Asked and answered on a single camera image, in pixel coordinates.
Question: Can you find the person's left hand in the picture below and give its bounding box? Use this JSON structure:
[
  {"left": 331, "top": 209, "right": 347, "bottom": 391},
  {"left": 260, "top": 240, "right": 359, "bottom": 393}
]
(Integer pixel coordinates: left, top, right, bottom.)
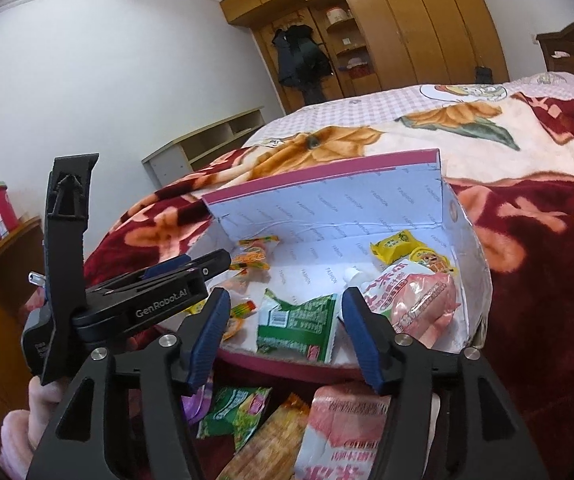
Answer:
[{"left": 28, "top": 379, "right": 70, "bottom": 453}]

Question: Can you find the pink storage box white lining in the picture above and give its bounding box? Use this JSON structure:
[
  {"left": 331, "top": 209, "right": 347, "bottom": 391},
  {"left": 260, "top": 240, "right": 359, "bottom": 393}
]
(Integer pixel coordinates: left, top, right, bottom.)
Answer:
[{"left": 201, "top": 148, "right": 492, "bottom": 370}]

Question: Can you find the orange biscuit packet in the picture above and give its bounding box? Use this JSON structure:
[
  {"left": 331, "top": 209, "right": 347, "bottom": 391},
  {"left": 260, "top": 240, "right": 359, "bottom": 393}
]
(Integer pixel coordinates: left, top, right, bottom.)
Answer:
[{"left": 217, "top": 392, "right": 312, "bottom": 480}]

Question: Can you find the red floral blanket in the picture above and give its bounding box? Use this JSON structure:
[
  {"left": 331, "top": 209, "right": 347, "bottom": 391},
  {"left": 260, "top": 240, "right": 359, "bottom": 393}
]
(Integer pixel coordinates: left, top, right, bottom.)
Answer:
[{"left": 82, "top": 80, "right": 574, "bottom": 480}]

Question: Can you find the green white snack packet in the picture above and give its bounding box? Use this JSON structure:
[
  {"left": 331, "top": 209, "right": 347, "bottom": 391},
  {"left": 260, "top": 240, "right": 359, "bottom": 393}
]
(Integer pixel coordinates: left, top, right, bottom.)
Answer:
[{"left": 257, "top": 288, "right": 340, "bottom": 365}]

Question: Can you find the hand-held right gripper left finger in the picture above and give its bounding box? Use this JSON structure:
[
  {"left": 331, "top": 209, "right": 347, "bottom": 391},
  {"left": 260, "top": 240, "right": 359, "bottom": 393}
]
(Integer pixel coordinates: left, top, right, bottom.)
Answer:
[{"left": 26, "top": 287, "right": 232, "bottom": 480}]

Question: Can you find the dark wooden headboard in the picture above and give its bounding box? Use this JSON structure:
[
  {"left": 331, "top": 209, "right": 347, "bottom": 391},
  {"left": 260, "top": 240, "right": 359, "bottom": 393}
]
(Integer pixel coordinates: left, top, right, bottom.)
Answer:
[{"left": 537, "top": 17, "right": 574, "bottom": 93}]

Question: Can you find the green red snack packet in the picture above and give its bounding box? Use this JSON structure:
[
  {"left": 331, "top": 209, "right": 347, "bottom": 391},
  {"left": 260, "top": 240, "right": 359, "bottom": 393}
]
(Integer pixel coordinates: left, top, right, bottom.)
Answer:
[{"left": 197, "top": 386, "right": 274, "bottom": 453}]

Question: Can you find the yellow orange cartoon snack packet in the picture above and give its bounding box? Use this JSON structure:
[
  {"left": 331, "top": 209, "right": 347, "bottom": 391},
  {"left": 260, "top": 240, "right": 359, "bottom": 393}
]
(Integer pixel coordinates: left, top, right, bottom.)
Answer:
[{"left": 409, "top": 246, "right": 460, "bottom": 276}]

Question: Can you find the low open shelf unit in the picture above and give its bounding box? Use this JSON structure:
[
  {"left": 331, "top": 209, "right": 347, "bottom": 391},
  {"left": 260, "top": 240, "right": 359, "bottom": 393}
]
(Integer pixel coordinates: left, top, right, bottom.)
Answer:
[{"left": 142, "top": 106, "right": 266, "bottom": 185}]

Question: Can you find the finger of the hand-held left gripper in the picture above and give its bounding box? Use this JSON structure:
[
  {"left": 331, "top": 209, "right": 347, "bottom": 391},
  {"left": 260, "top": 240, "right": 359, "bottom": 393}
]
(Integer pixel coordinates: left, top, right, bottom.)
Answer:
[
  {"left": 107, "top": 249, "right": 232, "bottom": 292},
  {"left": 142, "top": 255, "right": 192, "bottom": 279}
]

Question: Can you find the pink checked bed sheet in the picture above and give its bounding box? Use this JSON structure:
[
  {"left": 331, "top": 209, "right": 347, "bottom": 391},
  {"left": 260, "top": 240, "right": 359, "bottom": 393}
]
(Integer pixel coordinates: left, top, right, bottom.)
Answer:
[{"left": 242, "top": 71, "right": 574, "bottom": 161}]

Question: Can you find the striped candy packet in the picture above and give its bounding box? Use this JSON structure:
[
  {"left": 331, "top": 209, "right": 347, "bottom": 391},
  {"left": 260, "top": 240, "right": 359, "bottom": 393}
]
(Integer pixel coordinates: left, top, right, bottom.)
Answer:
[{"left": 231, "top": 236, "right": 280, "bottom": 283}]

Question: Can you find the black hanging coat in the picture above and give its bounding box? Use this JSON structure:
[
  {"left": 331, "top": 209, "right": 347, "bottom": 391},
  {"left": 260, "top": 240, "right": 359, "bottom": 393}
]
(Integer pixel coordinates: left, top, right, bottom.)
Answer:
[{"left": 287, "top": 24, "right": 332, "bottom": 104}]

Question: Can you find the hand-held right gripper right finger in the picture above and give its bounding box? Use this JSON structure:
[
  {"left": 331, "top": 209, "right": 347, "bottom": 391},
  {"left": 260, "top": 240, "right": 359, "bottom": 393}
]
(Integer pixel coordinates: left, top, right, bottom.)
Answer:
[{"left": 341, "top": 286, "right": 550, "bottom": 480}]

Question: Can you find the purple snack packet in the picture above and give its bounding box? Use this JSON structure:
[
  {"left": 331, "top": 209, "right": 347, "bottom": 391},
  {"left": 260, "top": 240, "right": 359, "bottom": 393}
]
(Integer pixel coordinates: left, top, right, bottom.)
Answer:
[{"left": 181, "top": 377, "right": 216, "bottom": 424}]

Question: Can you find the large pink white snack packet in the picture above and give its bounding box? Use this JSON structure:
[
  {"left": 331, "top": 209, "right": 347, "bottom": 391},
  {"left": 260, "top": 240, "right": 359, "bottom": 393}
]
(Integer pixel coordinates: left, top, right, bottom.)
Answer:
[{"left": 294, "top": 382, "right": 440, "bottom": 480}]

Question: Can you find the wooden wardrobe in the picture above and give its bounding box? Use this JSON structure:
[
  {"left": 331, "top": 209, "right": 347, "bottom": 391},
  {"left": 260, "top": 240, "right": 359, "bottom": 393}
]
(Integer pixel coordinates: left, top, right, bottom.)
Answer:
[{"left": 219, "top": 0, "right": 510, "bottom": 116}]

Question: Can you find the dark hanging vest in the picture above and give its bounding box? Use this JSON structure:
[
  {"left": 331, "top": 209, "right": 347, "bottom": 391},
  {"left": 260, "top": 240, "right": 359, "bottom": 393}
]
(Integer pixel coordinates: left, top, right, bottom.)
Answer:
[{"left": 272, "top": 26, "right": 298, "bottom": 87}]

